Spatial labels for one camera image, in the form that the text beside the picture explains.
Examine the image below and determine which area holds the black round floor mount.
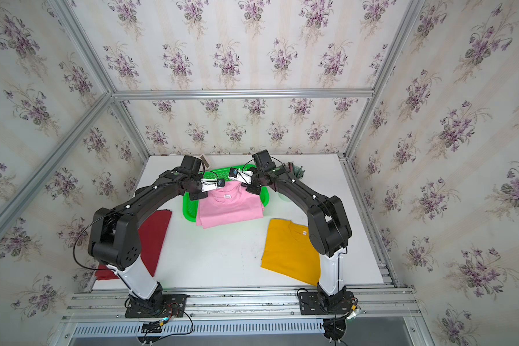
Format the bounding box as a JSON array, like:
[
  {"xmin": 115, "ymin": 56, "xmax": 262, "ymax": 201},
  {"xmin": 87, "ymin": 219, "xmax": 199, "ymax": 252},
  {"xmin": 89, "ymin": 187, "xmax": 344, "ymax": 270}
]
[{"xmin": 322, "ymin": 319, "xmax": 347, "ymax": 343}]

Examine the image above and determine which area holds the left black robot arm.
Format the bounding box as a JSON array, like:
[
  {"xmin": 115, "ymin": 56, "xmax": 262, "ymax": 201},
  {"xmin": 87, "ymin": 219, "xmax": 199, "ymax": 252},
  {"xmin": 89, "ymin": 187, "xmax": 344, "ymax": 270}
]
[{"xmin": 88, "ymin": 156, "xmax": 207, "ymax": 304}]

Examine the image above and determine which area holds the small circuit board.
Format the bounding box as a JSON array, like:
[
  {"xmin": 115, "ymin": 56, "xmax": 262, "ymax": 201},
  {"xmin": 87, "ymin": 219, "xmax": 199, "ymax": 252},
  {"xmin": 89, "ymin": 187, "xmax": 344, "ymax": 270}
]
[{"xmin": 141, "ymin": 321, "xmax": 163, "ymax": 334}]

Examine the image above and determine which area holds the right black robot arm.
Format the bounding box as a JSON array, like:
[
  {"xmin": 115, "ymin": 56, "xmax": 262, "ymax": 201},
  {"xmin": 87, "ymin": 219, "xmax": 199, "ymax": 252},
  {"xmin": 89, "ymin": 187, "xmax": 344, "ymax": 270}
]
[{"xmin": 242, "ymin": 150, "xmax": 353, "ymax": 311}]

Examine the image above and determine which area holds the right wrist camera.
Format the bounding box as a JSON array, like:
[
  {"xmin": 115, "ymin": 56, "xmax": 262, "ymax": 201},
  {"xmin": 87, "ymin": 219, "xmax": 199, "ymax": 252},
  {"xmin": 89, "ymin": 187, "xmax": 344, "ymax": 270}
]
[{"xmin": 228, "ymin": 167, "xmax": 241, "ymax": 179}]

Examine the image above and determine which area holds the coloured pencils bunch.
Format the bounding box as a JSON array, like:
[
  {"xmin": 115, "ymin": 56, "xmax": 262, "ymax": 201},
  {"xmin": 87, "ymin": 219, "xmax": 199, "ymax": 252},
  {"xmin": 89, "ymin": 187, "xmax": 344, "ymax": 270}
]
[{"xmin": 285, "ymin": 161, "xmax": 305, "ymax": 180}]

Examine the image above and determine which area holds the green plastic basket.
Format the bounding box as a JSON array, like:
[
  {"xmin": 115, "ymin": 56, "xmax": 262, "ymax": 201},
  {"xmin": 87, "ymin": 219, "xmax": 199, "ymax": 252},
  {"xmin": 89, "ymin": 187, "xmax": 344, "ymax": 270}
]
[{"xmin": 183, "ymin": 163, "xmax": 270, "ymax": 222}]

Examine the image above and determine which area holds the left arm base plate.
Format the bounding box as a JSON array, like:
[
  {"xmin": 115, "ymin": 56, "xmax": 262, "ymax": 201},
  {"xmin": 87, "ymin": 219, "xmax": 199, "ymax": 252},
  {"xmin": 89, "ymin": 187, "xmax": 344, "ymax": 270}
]
[{"xmin": 125, "ymin": 284, "xmax": 189, "ymax": 319}]

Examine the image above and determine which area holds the pink calculator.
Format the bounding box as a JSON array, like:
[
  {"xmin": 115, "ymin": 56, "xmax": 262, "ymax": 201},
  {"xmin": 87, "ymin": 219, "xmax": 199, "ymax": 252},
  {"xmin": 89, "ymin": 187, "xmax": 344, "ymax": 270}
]
[{"xmin": 200, "ymin": 155, "xmax": 210, "ymax": 170}]

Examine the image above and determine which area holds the pink t-shirt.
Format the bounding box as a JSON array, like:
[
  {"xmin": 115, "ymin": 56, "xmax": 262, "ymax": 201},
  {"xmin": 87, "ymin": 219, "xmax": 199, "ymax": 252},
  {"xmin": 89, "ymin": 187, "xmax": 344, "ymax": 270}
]
[{"xmin": 196, "ymin": 181, "xmax": 264, "ymax": 229}]

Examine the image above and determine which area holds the aluminium front rail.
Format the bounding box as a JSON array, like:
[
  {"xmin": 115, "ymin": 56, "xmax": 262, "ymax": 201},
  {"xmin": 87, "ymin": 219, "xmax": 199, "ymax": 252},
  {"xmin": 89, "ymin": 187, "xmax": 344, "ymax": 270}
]
[{"xmin": 60, "ymin": 287, "xmax": 422, "ymax": 322}]

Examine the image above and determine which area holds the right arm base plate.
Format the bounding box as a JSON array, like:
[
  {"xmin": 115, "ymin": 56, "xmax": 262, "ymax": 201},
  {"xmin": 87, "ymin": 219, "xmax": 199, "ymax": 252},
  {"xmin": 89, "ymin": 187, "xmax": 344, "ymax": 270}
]
[{"xmin": 296, "ymin": 286, "xmax": 358, "ymax": 316}]

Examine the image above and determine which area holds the red folded t-shirt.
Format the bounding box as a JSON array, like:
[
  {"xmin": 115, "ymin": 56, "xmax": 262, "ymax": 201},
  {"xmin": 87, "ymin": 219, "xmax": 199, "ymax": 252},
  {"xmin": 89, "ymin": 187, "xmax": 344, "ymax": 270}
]
[{"xmin": 89, "ymin": 208, "xmax": 172, "ymax": 281}]

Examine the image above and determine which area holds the yellow t-shirt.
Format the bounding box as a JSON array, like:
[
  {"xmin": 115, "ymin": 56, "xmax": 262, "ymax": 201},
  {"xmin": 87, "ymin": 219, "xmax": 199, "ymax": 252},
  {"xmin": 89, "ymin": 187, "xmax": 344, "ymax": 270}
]
[{"xmin": 261, "ymin": 219, "xmax": 321, "ymax": 286}]

